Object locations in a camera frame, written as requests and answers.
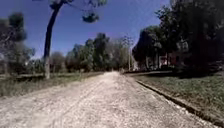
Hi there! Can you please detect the dry grass verge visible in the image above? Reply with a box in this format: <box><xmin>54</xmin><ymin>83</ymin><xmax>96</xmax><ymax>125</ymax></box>
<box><xmin>0</xmin><ymin>71</ymin><xmax>104</xmax><ymax>99</ymax></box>

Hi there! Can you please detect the group of dark trees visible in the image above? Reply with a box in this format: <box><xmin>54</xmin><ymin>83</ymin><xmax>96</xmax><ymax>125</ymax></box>
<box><xmin>132</xmin><ymin>0</ymin><xmax>224</xmax><ymax>78</ymax></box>

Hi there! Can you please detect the green grass verge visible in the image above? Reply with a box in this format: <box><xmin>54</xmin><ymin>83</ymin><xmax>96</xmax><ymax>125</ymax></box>
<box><xmin>128</xmin><ymin>71</ymin><xmax>224</xmax><ymax>118</ymax></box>

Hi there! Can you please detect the row of trees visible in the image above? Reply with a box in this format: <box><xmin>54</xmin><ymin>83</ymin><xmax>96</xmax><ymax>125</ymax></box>
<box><xmin>26</xmin><ymin>32</ymin><xmax>133</xmax><ymax>74</ymax></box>

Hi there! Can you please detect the thin pole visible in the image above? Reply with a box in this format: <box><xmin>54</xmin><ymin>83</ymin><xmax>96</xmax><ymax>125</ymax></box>
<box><xmin>127</xmin><ymin>34</ymin><xmax>132</xmax><ymax>72</ymax></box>

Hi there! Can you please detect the stone kerb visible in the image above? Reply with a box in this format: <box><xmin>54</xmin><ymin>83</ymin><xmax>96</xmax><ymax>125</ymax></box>
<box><xmin>134</xmin><ymin>79</ymin><xmax>224</xmax><ymax>128</ymax></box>

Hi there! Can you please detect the pale building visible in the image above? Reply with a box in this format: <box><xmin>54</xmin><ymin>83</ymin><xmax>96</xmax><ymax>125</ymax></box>
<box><xmin>156</xmin><ymin>53</ymin><xmax>181</xmax><ymax>68</ymax></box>

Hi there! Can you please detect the tall pine tree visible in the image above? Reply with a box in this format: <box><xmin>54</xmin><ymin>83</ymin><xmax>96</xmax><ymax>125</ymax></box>
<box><xmin>31</xmin><ymin>0</ymin><xmax>108</xmax><ymax>80</ymax></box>

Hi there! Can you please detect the pale gravel path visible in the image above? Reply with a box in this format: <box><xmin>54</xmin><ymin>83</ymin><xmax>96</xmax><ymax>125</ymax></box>
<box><xmin>0</xmin><ymin>70</ymin><xmax>218</xmax><ymax>128</ymax></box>

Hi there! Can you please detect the bushy dark tree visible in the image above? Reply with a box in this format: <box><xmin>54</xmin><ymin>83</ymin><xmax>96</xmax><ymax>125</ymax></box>
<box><xmin>0</xmin><ymin>12</ymin><xmax>36</xmax><ymax>76</ymax></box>

